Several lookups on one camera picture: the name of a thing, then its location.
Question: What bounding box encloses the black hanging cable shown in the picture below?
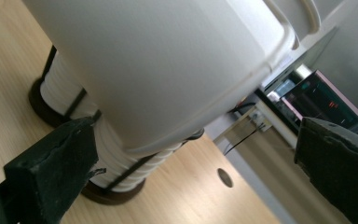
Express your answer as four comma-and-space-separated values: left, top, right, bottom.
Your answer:
223, 122, 267, 157

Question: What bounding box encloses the stack of white paper cups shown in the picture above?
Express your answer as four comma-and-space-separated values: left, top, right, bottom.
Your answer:
21, 0, 322, 192
38, 49, 99, 120

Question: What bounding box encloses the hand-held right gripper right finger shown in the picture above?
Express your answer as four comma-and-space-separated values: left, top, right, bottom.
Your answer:
293, 116, 358, 224

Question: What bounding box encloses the dark screen monitor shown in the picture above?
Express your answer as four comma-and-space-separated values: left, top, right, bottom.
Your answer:
280, 69, 358, 137

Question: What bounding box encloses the black round table grommet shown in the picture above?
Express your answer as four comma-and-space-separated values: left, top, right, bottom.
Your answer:
216, 167, 235, 189

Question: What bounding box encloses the black wire cup holder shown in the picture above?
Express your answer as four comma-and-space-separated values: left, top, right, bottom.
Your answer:
27, 45, 206, 206

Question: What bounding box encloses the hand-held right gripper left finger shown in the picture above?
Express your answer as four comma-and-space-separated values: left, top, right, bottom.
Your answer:
0, 116, 107, 224

